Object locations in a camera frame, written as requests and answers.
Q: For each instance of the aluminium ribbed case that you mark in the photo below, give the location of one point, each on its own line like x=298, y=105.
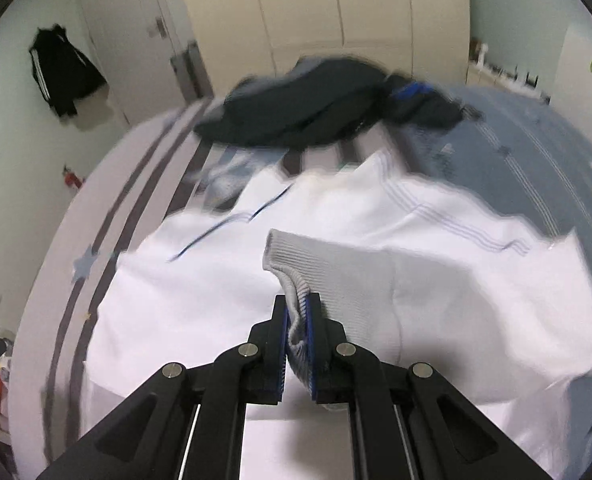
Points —
x=192, y=72

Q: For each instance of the white door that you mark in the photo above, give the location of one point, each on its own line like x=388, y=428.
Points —
x=121, y=35

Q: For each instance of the bed with striped star sheet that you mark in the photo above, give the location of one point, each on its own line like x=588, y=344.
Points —
x=126, y=185

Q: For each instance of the black hanging jacket white stripes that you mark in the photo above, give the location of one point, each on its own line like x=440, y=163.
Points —
x=61, y=72

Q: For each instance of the red fire extinguisher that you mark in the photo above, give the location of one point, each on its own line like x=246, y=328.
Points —
x=72, y=177

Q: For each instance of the white nightstand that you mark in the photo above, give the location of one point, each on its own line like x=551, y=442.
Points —
x=496, y=82

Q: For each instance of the small white desk fan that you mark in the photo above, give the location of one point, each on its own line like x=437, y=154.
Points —
x=483, y=54

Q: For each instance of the white sports jacket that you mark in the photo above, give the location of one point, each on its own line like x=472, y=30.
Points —
x=201, y=285

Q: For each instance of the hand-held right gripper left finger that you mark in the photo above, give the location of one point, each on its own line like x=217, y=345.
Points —
x=282, y=350

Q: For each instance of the small black device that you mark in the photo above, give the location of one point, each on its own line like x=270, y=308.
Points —
x=526, y=77

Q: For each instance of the cream wardrobe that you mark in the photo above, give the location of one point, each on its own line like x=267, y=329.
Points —
x=301, y=10

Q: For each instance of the dark navy jacket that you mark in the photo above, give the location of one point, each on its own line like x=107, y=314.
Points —
x=301, y=105

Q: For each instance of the black jacket with blue lining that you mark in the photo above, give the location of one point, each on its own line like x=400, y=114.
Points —
x=426, y=107

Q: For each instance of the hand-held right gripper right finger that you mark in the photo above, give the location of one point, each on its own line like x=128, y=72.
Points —
x=312, y=350

